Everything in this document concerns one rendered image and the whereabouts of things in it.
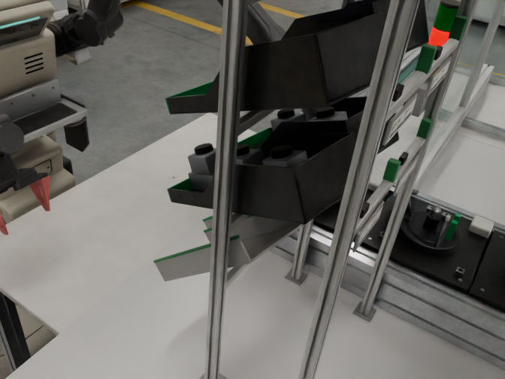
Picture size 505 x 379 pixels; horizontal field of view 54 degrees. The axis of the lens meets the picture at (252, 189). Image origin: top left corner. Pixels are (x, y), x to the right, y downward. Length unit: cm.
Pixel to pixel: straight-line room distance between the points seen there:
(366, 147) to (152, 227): 83
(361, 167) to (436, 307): 62
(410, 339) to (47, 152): 106
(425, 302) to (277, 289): 31
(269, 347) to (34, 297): 50
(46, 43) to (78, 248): 52
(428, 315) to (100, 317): 67
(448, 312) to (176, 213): 68
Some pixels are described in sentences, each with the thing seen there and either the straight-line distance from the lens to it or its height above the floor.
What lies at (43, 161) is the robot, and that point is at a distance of 152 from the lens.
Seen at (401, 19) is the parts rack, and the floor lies 157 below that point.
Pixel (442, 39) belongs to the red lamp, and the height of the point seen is 134.
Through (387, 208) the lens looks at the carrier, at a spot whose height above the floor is 97.
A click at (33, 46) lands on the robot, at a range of 138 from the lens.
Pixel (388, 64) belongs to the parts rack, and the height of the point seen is 153.
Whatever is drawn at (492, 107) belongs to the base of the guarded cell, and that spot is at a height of 86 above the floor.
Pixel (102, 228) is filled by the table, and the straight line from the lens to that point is 128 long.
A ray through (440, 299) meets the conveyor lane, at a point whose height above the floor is 96.
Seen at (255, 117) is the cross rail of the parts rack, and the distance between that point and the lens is 65.
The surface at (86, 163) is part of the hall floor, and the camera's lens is 306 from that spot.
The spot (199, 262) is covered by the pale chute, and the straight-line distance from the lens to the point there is 83.
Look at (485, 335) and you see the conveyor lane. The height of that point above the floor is 92.
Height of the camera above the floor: 170
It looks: 37 degrees down
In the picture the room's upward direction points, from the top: 6 degrees clockwise
